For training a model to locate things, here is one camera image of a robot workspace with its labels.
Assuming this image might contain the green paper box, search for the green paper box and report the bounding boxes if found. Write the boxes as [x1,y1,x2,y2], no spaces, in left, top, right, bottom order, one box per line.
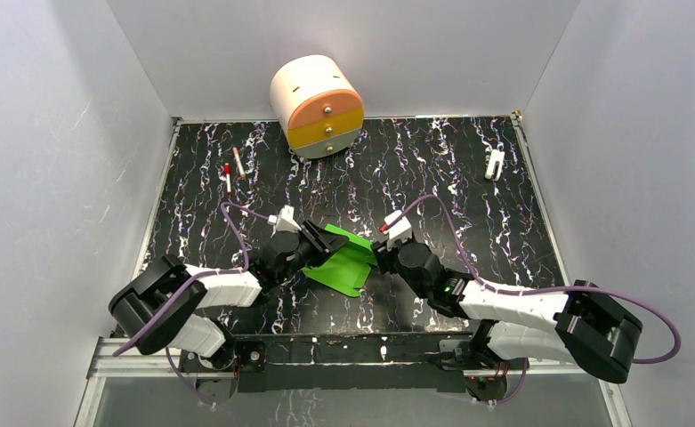
[303,224,377,298]

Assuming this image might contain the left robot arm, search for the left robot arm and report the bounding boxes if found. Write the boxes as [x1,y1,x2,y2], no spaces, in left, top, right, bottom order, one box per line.
[108,221,350,370]

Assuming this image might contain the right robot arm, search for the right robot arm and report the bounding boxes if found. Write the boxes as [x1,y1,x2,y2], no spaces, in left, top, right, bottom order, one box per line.
[372,239,642,383]

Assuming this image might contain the red capped marker pen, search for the red capped marker pen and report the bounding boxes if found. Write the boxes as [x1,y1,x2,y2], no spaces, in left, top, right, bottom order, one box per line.
[223,163,232,196]

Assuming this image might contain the pink marker pen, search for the pink marker pen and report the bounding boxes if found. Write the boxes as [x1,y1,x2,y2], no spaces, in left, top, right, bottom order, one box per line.
[232,147,246,179]

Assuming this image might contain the round three-drawer storage cabinet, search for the round three-drawer storage cabinet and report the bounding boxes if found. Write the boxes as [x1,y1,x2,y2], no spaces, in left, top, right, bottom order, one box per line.
[270,54,365,159]

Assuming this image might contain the small white plastic clip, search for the small white plastic clip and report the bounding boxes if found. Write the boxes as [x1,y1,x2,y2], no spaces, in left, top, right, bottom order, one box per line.
[485,149,505,181]

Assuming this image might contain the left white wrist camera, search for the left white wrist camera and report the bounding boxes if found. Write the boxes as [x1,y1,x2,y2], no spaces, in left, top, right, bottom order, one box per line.
[267,205,302,235]

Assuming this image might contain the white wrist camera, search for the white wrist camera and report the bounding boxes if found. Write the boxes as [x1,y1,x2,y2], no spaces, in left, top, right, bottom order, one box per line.
[267,205,302,235]
[380,210,413,248]

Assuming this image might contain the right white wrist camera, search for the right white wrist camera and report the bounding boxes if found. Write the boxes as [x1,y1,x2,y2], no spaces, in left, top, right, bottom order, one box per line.
[380,210,413,248]

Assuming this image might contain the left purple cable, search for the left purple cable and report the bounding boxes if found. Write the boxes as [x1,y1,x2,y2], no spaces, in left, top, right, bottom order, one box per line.
[110,201,280,407]

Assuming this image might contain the purple cable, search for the purple cable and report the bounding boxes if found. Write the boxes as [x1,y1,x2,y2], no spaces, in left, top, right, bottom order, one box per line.
[110,201,280,407]
[389,193,683,406]

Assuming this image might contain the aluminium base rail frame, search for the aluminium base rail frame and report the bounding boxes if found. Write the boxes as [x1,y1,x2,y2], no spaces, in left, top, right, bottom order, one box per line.
[76,333,631,426]

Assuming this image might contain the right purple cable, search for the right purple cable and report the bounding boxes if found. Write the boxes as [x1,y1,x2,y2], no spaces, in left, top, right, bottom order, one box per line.
[389,193,683,406]

